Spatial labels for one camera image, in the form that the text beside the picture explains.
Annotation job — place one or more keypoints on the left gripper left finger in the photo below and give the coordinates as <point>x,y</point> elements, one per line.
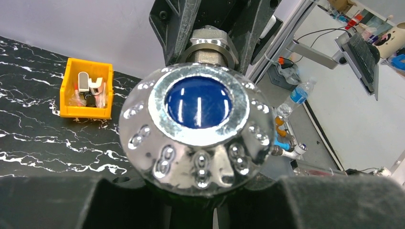
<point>78,203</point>

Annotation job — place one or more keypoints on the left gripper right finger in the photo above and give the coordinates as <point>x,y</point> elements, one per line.
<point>348,202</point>

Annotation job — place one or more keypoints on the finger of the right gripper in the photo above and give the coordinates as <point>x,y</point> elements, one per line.
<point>172,22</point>
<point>251,18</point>

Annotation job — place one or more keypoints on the silver hex nut fitting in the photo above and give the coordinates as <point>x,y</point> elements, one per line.
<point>212,46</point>

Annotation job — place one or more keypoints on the green water faucet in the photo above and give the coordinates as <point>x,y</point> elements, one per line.
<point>196,133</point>

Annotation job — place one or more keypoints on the keyboard on monitor arm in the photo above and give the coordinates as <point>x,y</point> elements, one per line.
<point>363,58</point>

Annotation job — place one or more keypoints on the plastic water bottle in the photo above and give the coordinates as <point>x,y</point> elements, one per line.
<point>297,97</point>

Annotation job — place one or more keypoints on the orange blue faucet pile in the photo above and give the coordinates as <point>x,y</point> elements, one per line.
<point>285,144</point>

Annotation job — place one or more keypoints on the white part in bin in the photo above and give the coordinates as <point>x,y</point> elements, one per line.
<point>96,87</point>

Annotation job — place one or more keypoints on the orange parts bin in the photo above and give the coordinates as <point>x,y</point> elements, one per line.
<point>76,101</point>

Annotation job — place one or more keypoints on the panda mug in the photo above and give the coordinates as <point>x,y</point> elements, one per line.
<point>391,41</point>

